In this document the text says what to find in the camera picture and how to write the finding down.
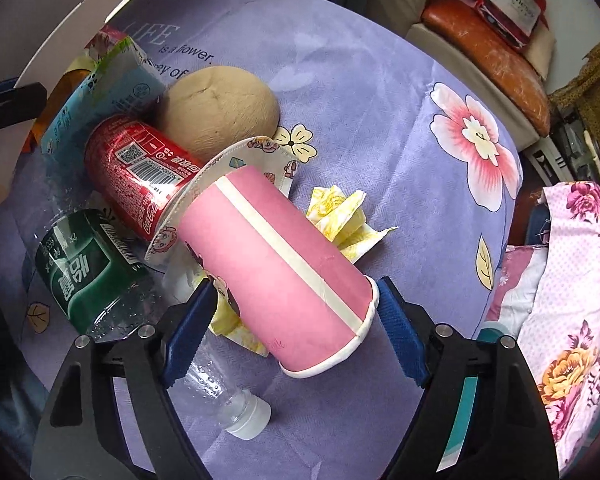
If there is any orange leather cushion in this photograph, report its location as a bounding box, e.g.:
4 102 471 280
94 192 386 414
420 0 553 136

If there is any red soda can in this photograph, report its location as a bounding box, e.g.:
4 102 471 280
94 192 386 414
83 114 206 243

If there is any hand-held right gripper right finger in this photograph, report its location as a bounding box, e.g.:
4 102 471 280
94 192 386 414
375 276 561 480

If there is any pink paper cup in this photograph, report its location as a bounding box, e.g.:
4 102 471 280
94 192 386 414
177 164 381 378

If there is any red gift bag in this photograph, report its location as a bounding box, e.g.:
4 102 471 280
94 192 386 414
475 0 548 51

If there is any light blue carton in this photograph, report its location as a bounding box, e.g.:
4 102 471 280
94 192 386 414
40 37 167 161

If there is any yellow napkin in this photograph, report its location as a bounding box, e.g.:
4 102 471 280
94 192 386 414
207 185 398 356

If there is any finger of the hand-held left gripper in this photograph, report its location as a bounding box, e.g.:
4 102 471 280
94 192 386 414
0 82 47 137

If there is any purple floral cloth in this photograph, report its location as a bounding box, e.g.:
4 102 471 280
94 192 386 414
0 0 526 480

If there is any brown patterned cloth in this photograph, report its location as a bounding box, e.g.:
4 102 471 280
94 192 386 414
550 35 600 181

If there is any pink floral bedsheet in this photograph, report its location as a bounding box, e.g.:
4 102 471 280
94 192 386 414
485 180 600 471

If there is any orange snack packet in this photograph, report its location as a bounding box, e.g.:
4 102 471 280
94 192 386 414
22 67 93 153

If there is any pink quilt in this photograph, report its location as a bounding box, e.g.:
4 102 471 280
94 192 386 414
482 242 548 333

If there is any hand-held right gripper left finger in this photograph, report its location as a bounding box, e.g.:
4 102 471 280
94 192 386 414
30 280 219 480

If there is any printed face mask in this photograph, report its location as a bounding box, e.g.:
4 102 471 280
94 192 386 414
145 135 303 273

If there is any green label plastic bottle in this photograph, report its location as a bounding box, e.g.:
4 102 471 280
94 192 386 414
34 209 272 442

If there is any round beige bun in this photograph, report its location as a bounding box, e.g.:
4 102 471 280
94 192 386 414
155 66 281 163

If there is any white sofa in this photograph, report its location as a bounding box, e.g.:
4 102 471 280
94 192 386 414
380 0 556 151

